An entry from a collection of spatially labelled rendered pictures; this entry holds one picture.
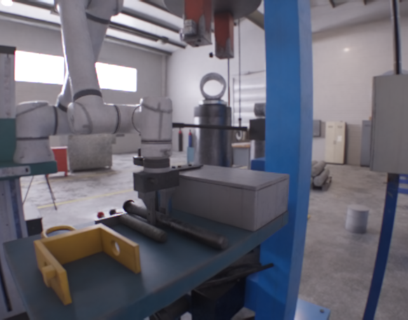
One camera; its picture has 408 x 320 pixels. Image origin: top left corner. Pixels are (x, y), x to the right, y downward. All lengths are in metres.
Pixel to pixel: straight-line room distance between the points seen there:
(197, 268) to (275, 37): 0.96
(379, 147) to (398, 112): 0.16
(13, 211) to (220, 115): 1.19
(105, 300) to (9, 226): 1.16
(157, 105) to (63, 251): 0.41
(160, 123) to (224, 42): 1.05
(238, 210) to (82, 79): 0.57
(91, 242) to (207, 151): 0.86
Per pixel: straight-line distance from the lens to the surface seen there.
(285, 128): 1.06
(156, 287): 0.47
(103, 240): 0.59
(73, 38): 0.85
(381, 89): 1.17
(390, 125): 1.16
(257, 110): 2.67
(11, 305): 1.75
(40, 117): 1.26
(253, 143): 2.65
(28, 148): 1.25
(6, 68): 1.47
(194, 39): 1.26
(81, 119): 0.67
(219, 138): 1.30
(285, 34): 1.14
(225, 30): 1.64
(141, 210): 0.78
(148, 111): 0.66
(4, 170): 1.25
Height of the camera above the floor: 1.33
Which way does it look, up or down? 7 degrees down
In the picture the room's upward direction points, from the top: straight up
